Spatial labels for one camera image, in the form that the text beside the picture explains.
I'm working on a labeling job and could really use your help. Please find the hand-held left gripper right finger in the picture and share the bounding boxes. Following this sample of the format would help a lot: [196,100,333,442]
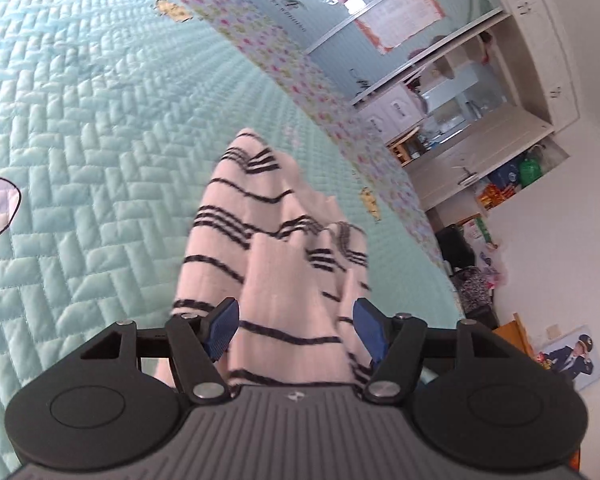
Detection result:
[353,297,513,403]

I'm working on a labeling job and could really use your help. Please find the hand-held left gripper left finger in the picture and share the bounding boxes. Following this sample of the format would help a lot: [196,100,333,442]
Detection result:
[80,297,240,403]

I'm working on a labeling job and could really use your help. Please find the dark patterned backpack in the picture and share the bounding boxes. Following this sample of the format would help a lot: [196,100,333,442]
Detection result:
[454,266,496,312]

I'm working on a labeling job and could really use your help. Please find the black chair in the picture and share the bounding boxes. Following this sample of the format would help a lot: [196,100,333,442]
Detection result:
[471,305,500,332]
[434,224,477,278]

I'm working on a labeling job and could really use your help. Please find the pink plastic bag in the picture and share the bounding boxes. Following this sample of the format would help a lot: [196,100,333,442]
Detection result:
[477,242,508,288]

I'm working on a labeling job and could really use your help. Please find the cardboard box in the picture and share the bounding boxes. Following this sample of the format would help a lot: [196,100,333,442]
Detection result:
[459,214,494,252]

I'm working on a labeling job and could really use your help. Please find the orange wooden furniture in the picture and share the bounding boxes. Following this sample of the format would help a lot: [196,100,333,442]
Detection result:
[491,312,537,358]

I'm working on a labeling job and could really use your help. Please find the wooden chair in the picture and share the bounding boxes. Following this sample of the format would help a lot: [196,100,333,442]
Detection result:
[386,127,422,167]

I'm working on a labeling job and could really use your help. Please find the shelf of colourful bags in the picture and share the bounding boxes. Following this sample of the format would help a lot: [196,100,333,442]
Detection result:
[474,144,547,211]

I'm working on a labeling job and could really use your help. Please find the cream room door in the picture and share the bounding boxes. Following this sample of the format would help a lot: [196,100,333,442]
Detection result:
[409,107,557,211]

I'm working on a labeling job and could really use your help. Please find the child in uniform portrait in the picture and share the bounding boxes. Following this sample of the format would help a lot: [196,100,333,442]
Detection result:
[534,325,600,392]

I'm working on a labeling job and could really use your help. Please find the white drawer cabinet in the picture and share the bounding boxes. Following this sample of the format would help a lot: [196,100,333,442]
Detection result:
[364,84,427,142]

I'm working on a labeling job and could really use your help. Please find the quilted bee print bedspread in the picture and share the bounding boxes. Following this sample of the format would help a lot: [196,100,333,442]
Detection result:
[0,0,463,480]

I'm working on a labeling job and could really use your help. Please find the blue sliding door wardrobe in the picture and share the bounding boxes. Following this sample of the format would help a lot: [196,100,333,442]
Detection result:
[220,0,506,108]

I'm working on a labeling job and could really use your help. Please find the white upper cabinets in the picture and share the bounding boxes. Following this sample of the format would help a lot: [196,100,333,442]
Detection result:
[480,0,582,127]

